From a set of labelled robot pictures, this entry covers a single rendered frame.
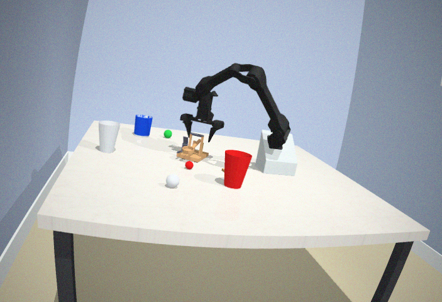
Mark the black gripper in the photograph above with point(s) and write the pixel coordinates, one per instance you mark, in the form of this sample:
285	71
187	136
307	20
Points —
203	113

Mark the grey paper cup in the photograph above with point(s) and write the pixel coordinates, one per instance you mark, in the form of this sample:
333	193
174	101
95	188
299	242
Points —
108	132

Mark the red plastic cup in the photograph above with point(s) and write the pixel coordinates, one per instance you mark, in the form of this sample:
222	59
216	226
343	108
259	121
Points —
235	167

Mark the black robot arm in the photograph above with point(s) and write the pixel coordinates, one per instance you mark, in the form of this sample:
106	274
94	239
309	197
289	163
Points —
256	79

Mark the white ball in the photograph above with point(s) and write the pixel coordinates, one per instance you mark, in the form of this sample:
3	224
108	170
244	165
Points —
172	180

